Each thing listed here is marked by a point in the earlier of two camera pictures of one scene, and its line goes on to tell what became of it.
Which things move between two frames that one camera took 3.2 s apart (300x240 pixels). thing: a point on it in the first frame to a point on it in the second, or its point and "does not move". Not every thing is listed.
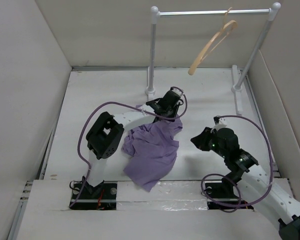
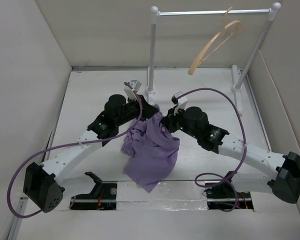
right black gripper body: [213, 146] to [183, 126]
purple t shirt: [152, 148] does not move
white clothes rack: [237, 87] does not move
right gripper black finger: [201, 141] to [171, 122]
